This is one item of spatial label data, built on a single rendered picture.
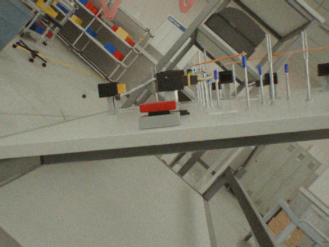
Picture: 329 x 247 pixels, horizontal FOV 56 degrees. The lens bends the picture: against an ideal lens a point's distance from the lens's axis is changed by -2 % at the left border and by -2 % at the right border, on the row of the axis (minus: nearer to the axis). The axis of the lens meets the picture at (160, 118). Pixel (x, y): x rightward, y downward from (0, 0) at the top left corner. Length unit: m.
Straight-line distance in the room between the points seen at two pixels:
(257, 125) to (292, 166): 7.53
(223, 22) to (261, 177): 6.37
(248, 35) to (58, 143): 1.44
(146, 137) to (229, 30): 1.39
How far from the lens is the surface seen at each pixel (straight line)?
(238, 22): 1.76
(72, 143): 0.42
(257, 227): 0.97
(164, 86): 0.66
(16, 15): 4.15
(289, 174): 7.94
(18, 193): 0.63
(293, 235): 8.47
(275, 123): 0.41
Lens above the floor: 1.13
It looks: 7 degrees down
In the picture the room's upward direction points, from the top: 41 degrees clockwise
